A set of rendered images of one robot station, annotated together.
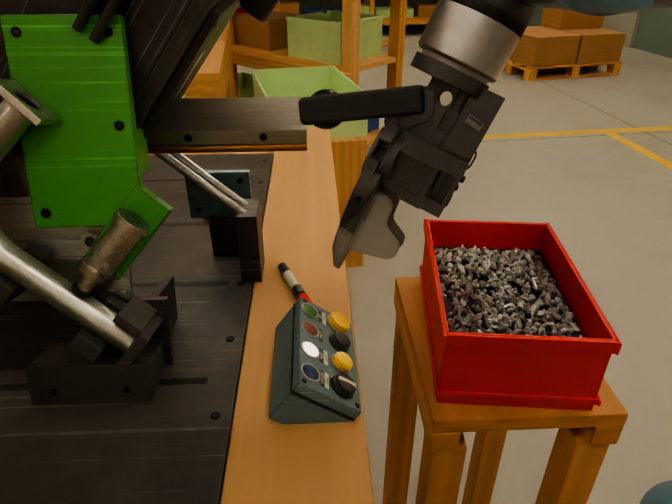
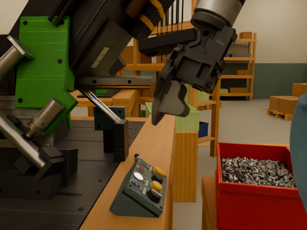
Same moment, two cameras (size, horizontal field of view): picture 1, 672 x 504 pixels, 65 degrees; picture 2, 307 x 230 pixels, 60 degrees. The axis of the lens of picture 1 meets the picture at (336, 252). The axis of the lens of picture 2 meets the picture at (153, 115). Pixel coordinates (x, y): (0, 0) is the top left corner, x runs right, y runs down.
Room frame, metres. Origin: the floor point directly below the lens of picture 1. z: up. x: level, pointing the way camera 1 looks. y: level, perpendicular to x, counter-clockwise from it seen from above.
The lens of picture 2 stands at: (-0.04, -0.07, 1.16)
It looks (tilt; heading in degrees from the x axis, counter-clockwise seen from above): 11 degrees down; 8
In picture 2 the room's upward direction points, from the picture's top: straight up
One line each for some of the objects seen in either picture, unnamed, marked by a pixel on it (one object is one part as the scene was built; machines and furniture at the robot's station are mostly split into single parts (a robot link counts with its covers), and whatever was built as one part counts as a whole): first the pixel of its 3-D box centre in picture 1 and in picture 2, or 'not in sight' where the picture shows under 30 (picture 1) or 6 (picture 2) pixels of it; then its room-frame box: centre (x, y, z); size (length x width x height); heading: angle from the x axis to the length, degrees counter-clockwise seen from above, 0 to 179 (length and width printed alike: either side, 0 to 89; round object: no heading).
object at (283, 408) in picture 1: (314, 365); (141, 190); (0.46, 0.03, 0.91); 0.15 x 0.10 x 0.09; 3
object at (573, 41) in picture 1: (559, 36); (302, 100); (6.44, -2.55, 0.37); 1.20 x 0.80 x 0.74; 106
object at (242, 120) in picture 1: (165, 124); (87, 81); (0.72, 0.24, 1.11); 0.39 x 0.16 x 0.03; 93
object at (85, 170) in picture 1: (89, 117); (49, 62); (0.56, 0.27, 1.17); 0.13 x 0.12 x 0.20; 3
